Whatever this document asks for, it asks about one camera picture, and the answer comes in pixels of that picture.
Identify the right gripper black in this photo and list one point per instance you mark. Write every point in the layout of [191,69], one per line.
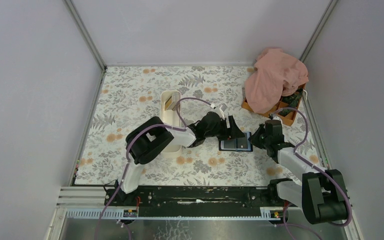
[263,139]

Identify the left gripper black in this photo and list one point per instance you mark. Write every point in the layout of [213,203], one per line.
[229,128]

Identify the grey credit card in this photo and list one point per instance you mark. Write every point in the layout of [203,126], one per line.
[242,143]

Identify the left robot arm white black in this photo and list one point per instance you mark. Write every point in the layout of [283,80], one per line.
[147,141]

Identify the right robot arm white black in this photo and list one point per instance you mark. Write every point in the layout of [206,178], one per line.
[321,195]

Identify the wooden organizer box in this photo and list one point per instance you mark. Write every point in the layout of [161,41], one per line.
[292,101]

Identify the pink cloth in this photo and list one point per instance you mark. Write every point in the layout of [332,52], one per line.
[277,74]

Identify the floral patterned table mat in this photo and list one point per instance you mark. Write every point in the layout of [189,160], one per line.
[130,95]

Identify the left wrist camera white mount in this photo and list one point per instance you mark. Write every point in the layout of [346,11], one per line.
[221,110]

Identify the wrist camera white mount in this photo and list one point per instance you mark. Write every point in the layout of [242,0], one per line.
[273,116]
[221,110]

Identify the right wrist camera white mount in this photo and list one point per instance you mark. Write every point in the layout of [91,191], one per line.
[273,116]

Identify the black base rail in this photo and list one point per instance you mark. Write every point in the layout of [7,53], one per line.
[197,201]

